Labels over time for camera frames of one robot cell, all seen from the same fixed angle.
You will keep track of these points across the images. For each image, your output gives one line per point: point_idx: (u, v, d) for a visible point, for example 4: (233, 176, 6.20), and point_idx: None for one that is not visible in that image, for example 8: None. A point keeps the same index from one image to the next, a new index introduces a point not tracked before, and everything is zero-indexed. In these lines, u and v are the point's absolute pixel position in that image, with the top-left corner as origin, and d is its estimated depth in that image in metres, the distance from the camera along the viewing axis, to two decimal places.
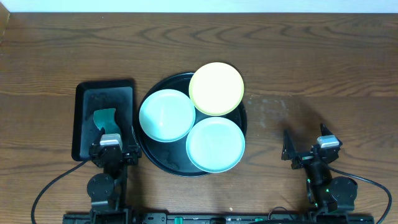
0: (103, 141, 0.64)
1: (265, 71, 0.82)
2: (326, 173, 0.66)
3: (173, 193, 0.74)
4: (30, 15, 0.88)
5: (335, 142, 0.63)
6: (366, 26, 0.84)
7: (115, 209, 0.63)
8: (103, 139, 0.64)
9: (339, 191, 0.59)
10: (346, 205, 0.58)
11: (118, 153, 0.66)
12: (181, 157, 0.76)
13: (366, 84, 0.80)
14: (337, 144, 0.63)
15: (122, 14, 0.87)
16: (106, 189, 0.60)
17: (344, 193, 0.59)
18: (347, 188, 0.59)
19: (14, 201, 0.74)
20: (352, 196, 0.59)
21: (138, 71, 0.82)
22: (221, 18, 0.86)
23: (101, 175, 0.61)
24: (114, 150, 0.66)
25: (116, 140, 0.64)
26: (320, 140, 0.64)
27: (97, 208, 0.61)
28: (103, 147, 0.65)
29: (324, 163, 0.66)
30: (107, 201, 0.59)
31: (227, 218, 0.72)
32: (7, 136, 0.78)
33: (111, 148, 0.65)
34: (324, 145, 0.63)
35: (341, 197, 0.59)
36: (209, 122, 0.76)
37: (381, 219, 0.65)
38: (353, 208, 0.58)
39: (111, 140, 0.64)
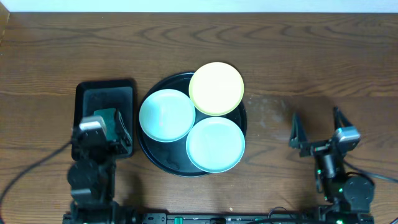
0: (84, 125, 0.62)
1: (265, 71, 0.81)
2: (340, 166, 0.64)
3: (173, 193, 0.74)
4: (30, 15, 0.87)
5: (356, 136, 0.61)
6: (367, 25, 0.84)
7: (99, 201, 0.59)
8: (84, 122, 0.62)
9: (354, 193, 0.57)
10: (360, 207, 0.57)
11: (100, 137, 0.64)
12: (181, 157, 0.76)
13: (366, 84, 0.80)
14: (358, 139, 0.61)
15: (122, 14, 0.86)
16: (90, 177, 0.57)
17: (360, 195, 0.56)
18: (364, 190, 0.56)
19: (14, 201, 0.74)
20: (368, 198, 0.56)
21: (138, 71, 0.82)
22: (221, 18, 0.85)
23: (84, 162, 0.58)
24: (96, 134, 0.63)
25: (97, 123, 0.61)
26: (341, 134, 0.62)
27: (80, 200, 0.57)
28: (84, 131, 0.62)
29: (339, 155, 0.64)
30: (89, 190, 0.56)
31: (227, 219, 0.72)
32: (7, 136, 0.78)
33: (93, 132, 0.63)
34: (343, 139, 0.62)
35: (356, 200, 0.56)
36: (209, 122, 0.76)
37: None
38: (368, 210, 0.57)
39: (91, 124, 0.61)
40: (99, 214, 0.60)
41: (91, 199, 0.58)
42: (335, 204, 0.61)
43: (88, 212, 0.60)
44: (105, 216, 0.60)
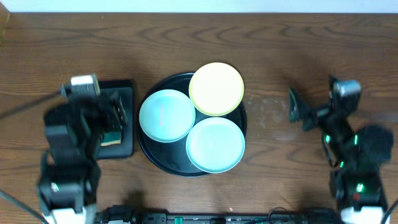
0: (74, 82, 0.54)
1: (265, 71, 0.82)
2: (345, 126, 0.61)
3: (173, 193, 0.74)
4: (30, 15, 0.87)
5: (356, 88, 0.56)
6: (367, 26, 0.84)
7: (75, 152, 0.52)
8: (74, 80, 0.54)
9: (368, 139, 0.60)
10: (383, 155, 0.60)
11: (91, 96, 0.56)
12: (181, 157, 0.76)
13: (365, 84, 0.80)
14: (358, 90, 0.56)
15: (122, 14, 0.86)
16: (72, 119, 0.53)
17: (375, 144, 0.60)
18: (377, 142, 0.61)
19: (14, 201, 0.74)
20: (382, 147, 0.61)
21: (138, 72, 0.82)
22: (221, 18, 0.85)
23: (64, 106, 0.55)
24: (87, 93, 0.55)
25: (89, 81, 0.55)
26: (340, 88, 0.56)
27: (58, 147, 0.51)
28: (73, 89, 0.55)
29: (342, 114, 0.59)
30: (63, 128, 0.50)
31: (227, 219, 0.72)
32: (7, 137, 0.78)
33: (84, 91, 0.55)
34: (344, 93, 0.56)
35: (371, 144, 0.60)
36: (209, 122, 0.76)
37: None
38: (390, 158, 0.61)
39: (82, 81, 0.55)
40: (71, 170, 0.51)
41: (69, 148, 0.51)
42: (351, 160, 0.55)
43: (60, 170, 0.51)
44: (81, 175, 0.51)
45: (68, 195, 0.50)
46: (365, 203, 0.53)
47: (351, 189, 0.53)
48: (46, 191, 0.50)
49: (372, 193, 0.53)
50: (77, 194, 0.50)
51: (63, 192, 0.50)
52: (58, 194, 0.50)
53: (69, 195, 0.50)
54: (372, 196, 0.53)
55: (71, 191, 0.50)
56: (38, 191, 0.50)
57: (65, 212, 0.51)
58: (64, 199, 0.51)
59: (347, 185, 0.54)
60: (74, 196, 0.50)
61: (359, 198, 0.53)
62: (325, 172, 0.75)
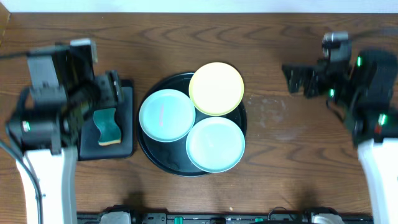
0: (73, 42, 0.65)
1: (265, 71, 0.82)
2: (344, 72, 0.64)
3: (174, 193, 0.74)
4: (30, 15, 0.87)
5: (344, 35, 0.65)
6: (367, 26, 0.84)
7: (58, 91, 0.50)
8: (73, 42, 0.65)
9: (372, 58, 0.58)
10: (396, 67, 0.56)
11: (86, 53, 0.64)
12: (181, 157, 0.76)
13: None
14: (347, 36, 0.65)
15: (122, 14, 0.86)
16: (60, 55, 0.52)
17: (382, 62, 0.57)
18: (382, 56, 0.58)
19: (15, 201, 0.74)
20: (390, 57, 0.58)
21: (139, 72, 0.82)
22: (221, 18, 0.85)
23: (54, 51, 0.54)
24: (84, 50, 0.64)
25: (84, 40, 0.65)
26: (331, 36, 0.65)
27: (37, 82, 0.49)
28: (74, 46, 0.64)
29: (340, 60, 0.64)
30: (50, 58, 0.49)
31: (227, 218, 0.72)
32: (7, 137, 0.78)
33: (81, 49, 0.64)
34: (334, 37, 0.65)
35: (377, 55, 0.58)
36: (209, 122, 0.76)
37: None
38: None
39: (79, 42, 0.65)
40: (51, 107, 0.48)
41: (50, 84, 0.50)
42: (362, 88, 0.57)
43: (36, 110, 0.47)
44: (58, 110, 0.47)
45: (43, 133, 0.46)
46: (387, 135, 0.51)
47: (372, 119, 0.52)
48: (17, 130, 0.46)
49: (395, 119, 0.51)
50: (53, 132, 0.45)
51: (37, 130, 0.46)
52: (30, 132, 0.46)
53: (45, 132, 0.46)
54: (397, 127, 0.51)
55: (46, 129, 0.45)
56: (7, 130, 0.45)
57: (45, 155, 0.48)
58: (36, 140, 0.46)
59: (367, 115, 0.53)
60: (50, 136, 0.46)
61: (380, 130, 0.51)
62: (325, 172, 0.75)
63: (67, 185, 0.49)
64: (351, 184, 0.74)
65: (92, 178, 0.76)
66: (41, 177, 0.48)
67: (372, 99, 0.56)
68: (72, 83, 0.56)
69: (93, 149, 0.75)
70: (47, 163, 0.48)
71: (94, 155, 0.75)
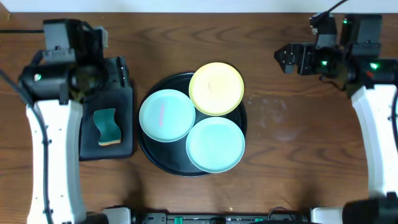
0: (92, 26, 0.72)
1: (265, 71, 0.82)
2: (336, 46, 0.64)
3: (174, 193, 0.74)
4: (30, 15, 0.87)
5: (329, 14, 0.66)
6: None
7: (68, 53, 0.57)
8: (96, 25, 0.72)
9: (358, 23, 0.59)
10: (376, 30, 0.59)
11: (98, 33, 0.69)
12: (181, 157, 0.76)
13: None
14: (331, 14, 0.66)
15: (122, 14, 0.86)
16: (78, 27, 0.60)
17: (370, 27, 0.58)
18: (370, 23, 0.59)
19: (15, 201, 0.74)
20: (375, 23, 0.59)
21: (138, 71, 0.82)
22: (221, 18, 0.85)
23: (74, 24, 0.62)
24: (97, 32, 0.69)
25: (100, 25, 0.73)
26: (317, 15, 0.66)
27: (52, 45, 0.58)
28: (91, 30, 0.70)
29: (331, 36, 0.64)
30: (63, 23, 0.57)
31: (227, 218, 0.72)
32: (7, 137, 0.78)
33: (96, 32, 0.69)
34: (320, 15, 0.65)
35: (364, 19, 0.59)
36: (209, 122, 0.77)
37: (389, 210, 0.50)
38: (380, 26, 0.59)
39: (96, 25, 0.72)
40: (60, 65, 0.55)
41: (62, 48, 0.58)
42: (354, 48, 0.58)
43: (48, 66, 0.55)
44: (66, 67, 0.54)
45: (50, 85, 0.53)
46: (377, 83, 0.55)
47: (364, 66, 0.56)
48: (30, 81, 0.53)
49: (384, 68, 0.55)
50: (59, 85, 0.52)
51: (45, 83, 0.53)
52: (39, 84, 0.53)
53: (52, 84, 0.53)
54: (385, 75, 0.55)
55: (53, 82, 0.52)
56: (22, 82, 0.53)
57: (53, 104, 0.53)
58: (45, 89, 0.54)
59: (360, 66, 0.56)
60: (56, 88, 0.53)
61: (373, 76, 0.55)
62: (325, 172, 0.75)
63: (70, 135, 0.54)
64: (351, 185, 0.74)
65: (92, 178, 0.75)
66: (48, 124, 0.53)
67: (363, 52, 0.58)
68: (84, 53, 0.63)
69: (94, 149, 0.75)
70: (52, 112, 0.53)
71: (94, 155, 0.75)
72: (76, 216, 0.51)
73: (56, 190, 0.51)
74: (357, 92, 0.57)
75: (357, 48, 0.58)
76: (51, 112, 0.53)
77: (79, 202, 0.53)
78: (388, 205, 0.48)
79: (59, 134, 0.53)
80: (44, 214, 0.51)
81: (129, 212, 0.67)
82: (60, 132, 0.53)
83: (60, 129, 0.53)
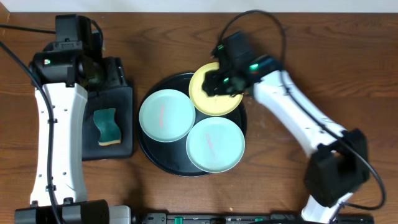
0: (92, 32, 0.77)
1: None
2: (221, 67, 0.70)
3: (173, 193, 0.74)
4: (29, 15, 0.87)
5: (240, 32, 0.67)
6: (367, 26, 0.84)
7: (78, 44, 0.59)
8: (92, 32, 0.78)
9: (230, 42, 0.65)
10: (245, 45, 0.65)
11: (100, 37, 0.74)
12: (181, 157, 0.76)
13: (366, 85, 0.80)
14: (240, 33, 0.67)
15: (122, 14, 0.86)
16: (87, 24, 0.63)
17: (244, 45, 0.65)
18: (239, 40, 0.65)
19: (14, 200, 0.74)
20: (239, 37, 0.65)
21: (139, 71, 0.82)
22: (221, 18, 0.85)
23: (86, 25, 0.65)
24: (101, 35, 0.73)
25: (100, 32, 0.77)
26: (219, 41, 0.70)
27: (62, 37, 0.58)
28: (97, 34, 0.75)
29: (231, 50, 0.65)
30: (76, 18, 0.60)
31: (227, 219, 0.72)
32: (7, 136, 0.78)
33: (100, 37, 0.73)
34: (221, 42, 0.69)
35: (240, 35, 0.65)
36: (209, 122, 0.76)
37: (330, 167, 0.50)
38: (241, 33, 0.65)
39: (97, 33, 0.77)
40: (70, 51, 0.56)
41: (71, 40, 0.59)
42: (236, 60, 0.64)
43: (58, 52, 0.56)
44: (76, 53, 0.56)
45: (60, 69, 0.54)
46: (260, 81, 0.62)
47: (248, 71, 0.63)
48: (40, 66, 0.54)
49: (263, 63, 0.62)
50: (68, 68, 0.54)
51: (55, 66, 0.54)
52: (50, 68, 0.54)
53: (61, 68, 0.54)
54: (267, 69, 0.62)
55: (63, 66, 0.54)
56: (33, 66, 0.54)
57: (60, 85, 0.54)
58: (53, 73, 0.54)
59: (247, 72, 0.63)
60: (64, 72, 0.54)
61: (259, 73, 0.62)
62: None
63: (75, 115, 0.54)
64: None
65: (92, 178, 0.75)
66: (54, 104, 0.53)
67: (244, 61, 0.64)
68: (91, 48, 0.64)
69: (94, 149, 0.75)
70: (60, 92, 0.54)
71: (94, 154, 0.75)
72: (78, 195, 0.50)
73: (60, 167, 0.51)
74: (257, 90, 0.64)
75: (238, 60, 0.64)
76: (58, 92, 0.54)
77: (81, 180, 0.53)
78: (320, 157, 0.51)
79: (64, 113, 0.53)
80: (47, 191, 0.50)
81: (129, 209, 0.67)
82: (66, 112, 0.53)
83: (65, 109, 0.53)
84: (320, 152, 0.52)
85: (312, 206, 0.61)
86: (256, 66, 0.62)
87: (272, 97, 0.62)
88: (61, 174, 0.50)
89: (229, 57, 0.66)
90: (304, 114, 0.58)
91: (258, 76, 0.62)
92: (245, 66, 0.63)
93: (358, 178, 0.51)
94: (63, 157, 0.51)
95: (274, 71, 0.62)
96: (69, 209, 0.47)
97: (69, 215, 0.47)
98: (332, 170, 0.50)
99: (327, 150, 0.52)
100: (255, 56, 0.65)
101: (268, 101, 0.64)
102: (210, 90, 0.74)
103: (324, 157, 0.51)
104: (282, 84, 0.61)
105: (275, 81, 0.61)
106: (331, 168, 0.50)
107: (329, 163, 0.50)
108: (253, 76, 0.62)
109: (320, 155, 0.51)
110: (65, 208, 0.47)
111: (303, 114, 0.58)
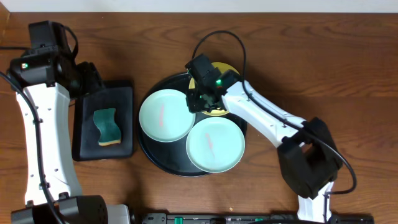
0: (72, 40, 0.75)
1: (265, 71, 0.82)
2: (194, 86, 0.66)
3: (173, 193, 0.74)
4: (30, 15, 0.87)
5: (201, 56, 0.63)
6: (367, 26, 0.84)
7: (53, 46, 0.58)
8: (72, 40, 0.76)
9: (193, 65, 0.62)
10: (209, 65, 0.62)
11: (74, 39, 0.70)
12: (181, 157, 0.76)
13: (366, 85, 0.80)
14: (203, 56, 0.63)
15: (122, 14, 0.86)
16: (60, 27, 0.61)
17: (207, 66, 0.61)
18: (201, 61, 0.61)
19: (14, 200, 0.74)
20: (201, 59, 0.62)
21: (139, 71, 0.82)
22: (221, 18, 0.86)
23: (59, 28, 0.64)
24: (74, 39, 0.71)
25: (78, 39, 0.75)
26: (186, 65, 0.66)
27: (37, 42, 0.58)
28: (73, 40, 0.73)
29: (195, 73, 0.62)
30: (49, 21, 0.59)
31: (227, 218, 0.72)
32: (7, 136, 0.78)
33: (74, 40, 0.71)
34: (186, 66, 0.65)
35: (201, 58, 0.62)
36: (209, 122, 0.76)
37: (298, 157, 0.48)
38: (203, 55, 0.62)
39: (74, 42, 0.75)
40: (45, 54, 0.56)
41: (45, 42, 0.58)
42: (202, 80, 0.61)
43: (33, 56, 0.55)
44: (53, 54, 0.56)
45: (38, 71, 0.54)
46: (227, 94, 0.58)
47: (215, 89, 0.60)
48: (17, 70, 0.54)
49: (227, 78, 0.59)
50: (47, 70, 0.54)
51: (33, 69, 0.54)
52: (28, 71, 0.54)
53: (40, 70, 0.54)
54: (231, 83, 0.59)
55: (41, 68, 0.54)
56: (10, 71, 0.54)
57: (40, 86, 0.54)
58: (32, 76, 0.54)
59: (216, 91, 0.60)
60: (43, 74, 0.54)
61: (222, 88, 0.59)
62: None
63: (59, 114, 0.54)
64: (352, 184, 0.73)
65: (92, 178, 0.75)
66: (37, 104, 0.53)
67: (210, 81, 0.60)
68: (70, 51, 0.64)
69: (93, 149, 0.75)
70: (40, 93, 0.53)
71: (94, 154, 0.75)
72: (71, 188, 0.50)
73: (51, 165, 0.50)
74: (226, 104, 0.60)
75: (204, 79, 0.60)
76: (40, 93, 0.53)
77: (73, 173, 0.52)
78: (285, 149, 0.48)
79: (48, 112, 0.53)
80: (41, 190, 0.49)
81: (126, 207, 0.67)
82: (50, 112, 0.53)
83: (49, 108, 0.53)
84: (285, 142, 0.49)
85: (302, 203, 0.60)
86: (221, 81, 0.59)
87: (236, 104, 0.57)
88: (53, 171, 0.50)
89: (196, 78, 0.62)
90: (264, 114, 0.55)
91: (224, 91, 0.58)
92: (211, 83, 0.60)
93: (327, 162, 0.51)
94: (52, 155, 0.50)
95: (237, 83, 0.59)
96: (66, 203, 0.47)
97: (66, 209, 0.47)
98: (300, 159, 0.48)
99: (291, 141, 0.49)
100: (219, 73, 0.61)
101: (234, 111, 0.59)
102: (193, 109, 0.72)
103: (290, 147, 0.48)
104: (244, 92, 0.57)
105: (237, 90, 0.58)
106: (300, 158, 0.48)
107: (295, 153, 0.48)
108: (219, 92, 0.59)
109: (285, 147, 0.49)
110: (61, 202, 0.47)
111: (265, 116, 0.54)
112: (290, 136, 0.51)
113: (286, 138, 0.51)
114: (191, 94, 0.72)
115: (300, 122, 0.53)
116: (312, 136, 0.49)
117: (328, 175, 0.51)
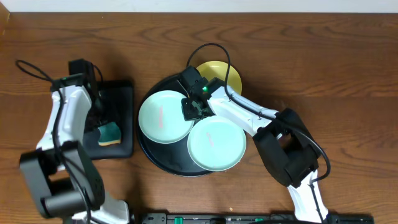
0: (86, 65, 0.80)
1: (265, 71, 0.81)
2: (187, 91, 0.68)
3: (173, 193, 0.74)
4: (30, 15, 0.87)
5: (188, 66, 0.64)
6: (366, 25, 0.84)
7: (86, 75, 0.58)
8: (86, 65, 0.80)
9: (182, 73, 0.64)
10: (199, 76, 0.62)
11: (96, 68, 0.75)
12: (182, 157, 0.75)
13: (366, 84, 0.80)
14: (192, 66, 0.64)
15: (122, 14, 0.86)
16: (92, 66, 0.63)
17: (195, 77, 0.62)
18: (191, 72, 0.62)
19: (14, 201, 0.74)
20: (192, 68, 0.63)
21: (139, 72, 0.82)
22: (221, 18, 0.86)
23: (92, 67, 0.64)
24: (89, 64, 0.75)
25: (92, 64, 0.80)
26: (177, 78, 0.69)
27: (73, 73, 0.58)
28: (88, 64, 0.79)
29: (186, 81, 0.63)
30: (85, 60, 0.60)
31: (227, 218, 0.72)
32: (7, 136, 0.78)
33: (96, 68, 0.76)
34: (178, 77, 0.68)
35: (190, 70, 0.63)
36: (209, 122, 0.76)
37: (271, 145, 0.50)
38: (193, 66, 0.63)
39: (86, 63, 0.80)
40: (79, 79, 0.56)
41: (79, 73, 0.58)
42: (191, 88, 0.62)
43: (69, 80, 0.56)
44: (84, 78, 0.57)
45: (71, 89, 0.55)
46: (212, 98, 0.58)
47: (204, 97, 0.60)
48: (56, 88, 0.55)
49: (212, 85, 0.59)
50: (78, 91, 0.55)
51: (69, 88, 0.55)
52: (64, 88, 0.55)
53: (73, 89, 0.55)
54: (215, 89, 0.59)
55: (74, 88, 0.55)
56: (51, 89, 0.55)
57: (69, 91, 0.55)
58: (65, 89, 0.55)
59: (203, 98, 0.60)
60: (73, 91, 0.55)
61: (206, 94, 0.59)
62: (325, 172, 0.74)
63: (80, 103, 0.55)
64: (352, 185, 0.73)
65: None
66: (66, 94, 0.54)
67: (198, 88, 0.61)
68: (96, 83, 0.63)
69: (93, 149, 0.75)
70: (69, 91, 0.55)
71: (93, 154, 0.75)
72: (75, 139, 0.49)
73: (63, 122, 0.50)
74: (213, 109, 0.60)
75: (194, 88, 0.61)
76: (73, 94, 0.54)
77: (79, 140, 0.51)
78: (260, 138, 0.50)
79: (73, 99, 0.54)
80: (50, 140, 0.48)
81: (126, 205, 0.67)
82: (74, 98, 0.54)
83: (73, 96, 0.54)
84: (260, 132, 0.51)
85: (295, 201, 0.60)
86: (206, 88, 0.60)
87: (219, 106, 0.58)
88: (63, 127, 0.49)
89: (187, 87, 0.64)
90: (244, 111, 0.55)
91: (208, 96, 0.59)
92: (198, 90, 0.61)
93: (305, 151, 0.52)
94: (66, 117, 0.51)
95: (220, 88, 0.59)
96: (69, 147, 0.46)
97: (69, 152, 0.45)
98: (273, 146, 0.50)
99: (267, 131, 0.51)
100: (206, 80, 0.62)
101: (219, 113, 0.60)
102: (186, 114, 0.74)
103: (264, 135, 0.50)
104: (226, 94, 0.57)
105: (219, 93, 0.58)
106: (273, 146, 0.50)
107: (268, 140, 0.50)
108: (204, 97, 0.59)
109: (260, 135, 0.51)
110: (66, 146, 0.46)
111: (244, 112, 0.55)
112: (265, 127, 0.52)
113: (261, 128, 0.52)
114: (186, 102, 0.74)
115: (275, 113, 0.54)
116: (288, 126, 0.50)
117: (306, 163, 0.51)
